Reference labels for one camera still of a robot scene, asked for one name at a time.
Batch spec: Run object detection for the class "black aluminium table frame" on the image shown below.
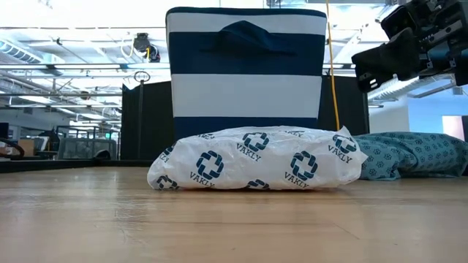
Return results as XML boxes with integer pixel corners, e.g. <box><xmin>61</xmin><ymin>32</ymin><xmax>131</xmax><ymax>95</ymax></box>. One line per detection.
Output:
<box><xmin>0</xmin><ymin>159</ymin><xmax>151</xmax><ymax>173</ymax></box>

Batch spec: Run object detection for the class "white printed plastic package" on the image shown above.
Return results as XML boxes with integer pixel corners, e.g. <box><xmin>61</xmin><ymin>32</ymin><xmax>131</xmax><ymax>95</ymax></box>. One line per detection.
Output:
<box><xmin>146</xmin><ymin>126</ymin><xmax>369</xmax><ymax>191</ymax></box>

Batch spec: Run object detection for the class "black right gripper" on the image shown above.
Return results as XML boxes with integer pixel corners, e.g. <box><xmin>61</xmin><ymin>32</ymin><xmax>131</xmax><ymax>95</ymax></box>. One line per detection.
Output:
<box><xmin>351</xmin><ymin>0</ymin><xmax>468</xmax><ymax>94</ymax></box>

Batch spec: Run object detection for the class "yellow cable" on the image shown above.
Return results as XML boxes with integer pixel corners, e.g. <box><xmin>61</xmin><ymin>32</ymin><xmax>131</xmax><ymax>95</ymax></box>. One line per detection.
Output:
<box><xmin>325</xmin><ymin>0</ymin><xmax>341</xmax><ymax>132</ymax></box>

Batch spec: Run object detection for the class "black room divider panel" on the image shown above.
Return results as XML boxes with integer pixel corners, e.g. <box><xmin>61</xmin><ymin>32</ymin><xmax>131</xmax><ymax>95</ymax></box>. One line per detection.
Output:
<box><xmin>120</xmin><ymin>75</ymin><xmax>370</xmax><ymax>161</ymax></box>

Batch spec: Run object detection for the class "black post with ring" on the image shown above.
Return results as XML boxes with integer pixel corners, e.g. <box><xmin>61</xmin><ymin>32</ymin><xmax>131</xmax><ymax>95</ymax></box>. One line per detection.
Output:
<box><xmin>133</xmin><ymin>70</ymin><xmax>151</xmax><ymax>160</ymax></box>

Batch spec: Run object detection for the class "grey wire cart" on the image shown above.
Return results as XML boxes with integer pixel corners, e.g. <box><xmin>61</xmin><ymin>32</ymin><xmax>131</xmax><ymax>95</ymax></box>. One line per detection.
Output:
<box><xmin>55</xmin><ymin>125</ymin><xmax>121</xmax><ymax>161</ymax></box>

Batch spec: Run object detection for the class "navy white-striped fabric basket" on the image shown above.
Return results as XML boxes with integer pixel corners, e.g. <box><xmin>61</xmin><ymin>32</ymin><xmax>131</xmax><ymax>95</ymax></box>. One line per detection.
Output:
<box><xmin>165</xmin><ymin>6</ymin><xmax>328</xmax><ymax>142</ymax></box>

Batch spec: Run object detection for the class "blue patterned cloth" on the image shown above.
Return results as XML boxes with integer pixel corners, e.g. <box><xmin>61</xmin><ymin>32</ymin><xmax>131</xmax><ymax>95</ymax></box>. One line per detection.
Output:
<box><xmin>352</xmin><ymin>131</ymin><xmax>468</xmax><ymax>182</ymax></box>

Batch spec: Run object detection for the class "black ceiling-hung device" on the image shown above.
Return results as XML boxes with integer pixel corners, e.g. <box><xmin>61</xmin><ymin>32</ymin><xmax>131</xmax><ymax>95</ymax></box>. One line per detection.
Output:
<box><xmin>131</xmin><ymin>32</ymin><xmax>162</xmax><ymax>64</ymax></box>

